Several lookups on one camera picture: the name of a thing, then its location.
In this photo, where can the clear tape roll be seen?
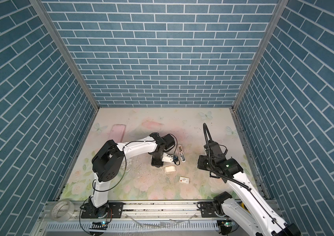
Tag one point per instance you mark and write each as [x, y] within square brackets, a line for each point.
[62, 211]

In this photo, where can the staple box tray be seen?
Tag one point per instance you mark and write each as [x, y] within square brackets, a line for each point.
[170, 169]

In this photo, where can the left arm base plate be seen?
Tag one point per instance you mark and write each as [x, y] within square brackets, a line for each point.
[108, 210]

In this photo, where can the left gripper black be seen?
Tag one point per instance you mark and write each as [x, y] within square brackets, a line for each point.
[156, 163]

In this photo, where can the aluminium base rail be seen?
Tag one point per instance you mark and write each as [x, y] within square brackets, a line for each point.
[169, 209]

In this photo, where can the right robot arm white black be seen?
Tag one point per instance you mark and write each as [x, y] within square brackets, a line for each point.
[257, 218]

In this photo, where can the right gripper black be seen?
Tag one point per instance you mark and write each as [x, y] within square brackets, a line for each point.
[200, 163]

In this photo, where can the white slotted cable duct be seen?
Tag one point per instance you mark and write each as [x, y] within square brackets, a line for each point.
[132, 226]

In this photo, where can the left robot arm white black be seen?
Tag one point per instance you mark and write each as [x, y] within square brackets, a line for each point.
[107, 162]

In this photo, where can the white staple box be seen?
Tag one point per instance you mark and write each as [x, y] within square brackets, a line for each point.
[184, 180]

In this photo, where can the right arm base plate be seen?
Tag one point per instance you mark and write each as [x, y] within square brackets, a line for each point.
[210, 209]

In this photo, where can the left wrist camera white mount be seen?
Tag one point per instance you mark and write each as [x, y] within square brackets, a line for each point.
[170, 158]

